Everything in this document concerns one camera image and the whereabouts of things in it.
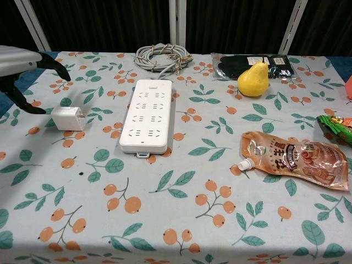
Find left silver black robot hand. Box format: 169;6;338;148
0;45;72;115

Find white cube charger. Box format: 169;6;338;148
51;107;87;132

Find white power strip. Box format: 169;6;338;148
119;79;173;159

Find black pleated curtain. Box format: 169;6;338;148
0;0;352;57

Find floral patterned tablecloth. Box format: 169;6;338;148
0;51;352;264

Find black gloves in plastic bag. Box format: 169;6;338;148
210;52;302;82

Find yellow pear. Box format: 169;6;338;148
237;60;270;97

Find brown peanut sauce pouch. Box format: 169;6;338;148
238;130;349;191

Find green snack bag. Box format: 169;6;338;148
316;114;352;147

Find white metal frame post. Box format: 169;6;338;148
16;0;53;52
169;0;186;46
278;0;307;54

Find coiled grey power cable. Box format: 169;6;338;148
133;43;194;80

